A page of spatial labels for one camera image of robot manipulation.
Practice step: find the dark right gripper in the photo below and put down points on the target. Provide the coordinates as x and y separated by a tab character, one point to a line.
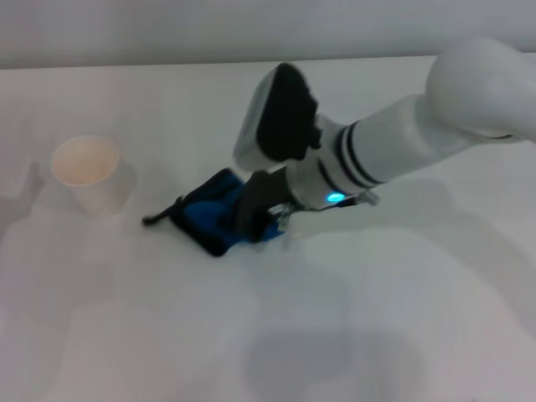
268	190

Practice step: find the blue rag with black trim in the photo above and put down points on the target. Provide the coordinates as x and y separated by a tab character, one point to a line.
209	213

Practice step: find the white paper cup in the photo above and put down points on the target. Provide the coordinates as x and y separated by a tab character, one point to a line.
94	184

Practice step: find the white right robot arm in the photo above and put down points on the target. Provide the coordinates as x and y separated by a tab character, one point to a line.
419	134

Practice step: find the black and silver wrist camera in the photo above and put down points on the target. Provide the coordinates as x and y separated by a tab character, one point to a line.
280	117

